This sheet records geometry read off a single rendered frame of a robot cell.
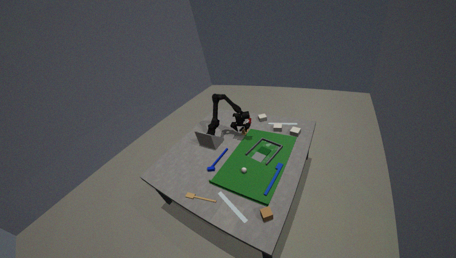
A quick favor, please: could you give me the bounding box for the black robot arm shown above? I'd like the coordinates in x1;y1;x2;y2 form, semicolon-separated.
206;94;250;135

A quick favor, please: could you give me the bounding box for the tan cube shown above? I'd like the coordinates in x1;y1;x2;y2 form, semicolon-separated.
260;206;273;222

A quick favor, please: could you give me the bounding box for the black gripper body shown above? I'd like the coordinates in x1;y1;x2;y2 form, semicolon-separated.
230;120;251;129

